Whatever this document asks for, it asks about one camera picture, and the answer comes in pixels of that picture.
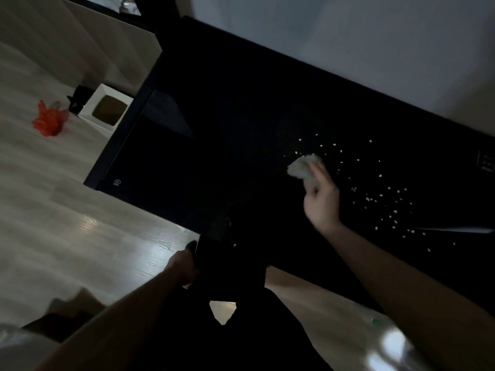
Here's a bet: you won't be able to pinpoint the plain grey cleaning cloth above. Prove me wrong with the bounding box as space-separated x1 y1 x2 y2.
287 153 324 192

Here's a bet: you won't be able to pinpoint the small black box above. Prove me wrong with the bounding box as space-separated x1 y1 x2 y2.
66 85 93 115

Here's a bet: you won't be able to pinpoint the beige wooden panel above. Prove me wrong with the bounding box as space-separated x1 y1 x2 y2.
0 0 162 97

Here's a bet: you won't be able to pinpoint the person's right hand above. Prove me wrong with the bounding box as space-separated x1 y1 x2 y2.
303 162 342 234

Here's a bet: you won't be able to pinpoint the person's left hand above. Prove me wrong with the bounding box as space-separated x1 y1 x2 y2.
164 249 200 286

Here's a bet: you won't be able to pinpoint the orange plastic bag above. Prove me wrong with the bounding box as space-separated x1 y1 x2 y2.
32 100 70 137

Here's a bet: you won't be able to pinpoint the black rectangular tray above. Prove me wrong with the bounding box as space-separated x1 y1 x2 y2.
193 235 270 306

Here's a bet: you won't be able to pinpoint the black table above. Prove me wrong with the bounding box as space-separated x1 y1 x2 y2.
83 15 495 317

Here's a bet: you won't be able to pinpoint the person's right forearm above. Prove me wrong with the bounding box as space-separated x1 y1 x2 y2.
324 224 495 371

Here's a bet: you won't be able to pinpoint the person's left forearm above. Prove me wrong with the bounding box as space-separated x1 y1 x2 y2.
37 274 190 371

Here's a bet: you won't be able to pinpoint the black trousers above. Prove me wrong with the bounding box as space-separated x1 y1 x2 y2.
127 285 333 371

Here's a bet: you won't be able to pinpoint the white crumbs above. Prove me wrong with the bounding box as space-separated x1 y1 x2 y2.
284 133 457 254

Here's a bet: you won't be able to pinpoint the white square bin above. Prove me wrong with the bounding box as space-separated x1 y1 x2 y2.
78 83 134 138

